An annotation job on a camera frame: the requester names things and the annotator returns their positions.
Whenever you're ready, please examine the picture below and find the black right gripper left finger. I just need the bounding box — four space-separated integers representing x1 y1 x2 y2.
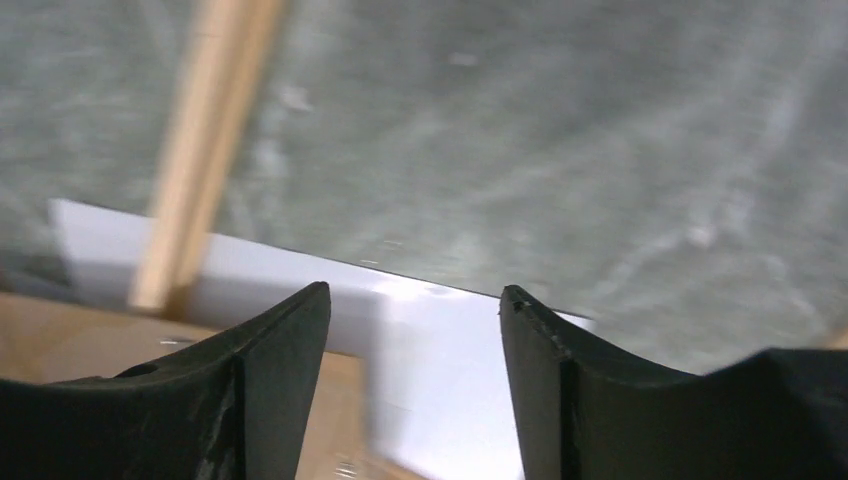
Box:
1 282 331 479

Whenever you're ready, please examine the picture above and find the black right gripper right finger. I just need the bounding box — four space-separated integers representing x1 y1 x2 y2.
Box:
500 285 847 480

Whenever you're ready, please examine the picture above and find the brown backing board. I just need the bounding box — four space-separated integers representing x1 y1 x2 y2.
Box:
1 293 418 480

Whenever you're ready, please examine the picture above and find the light wooden picture frame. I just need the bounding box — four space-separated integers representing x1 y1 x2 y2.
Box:
128 1 286 319

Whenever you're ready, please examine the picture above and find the white photo paper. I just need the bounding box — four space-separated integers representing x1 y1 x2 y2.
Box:
49 198 594 480

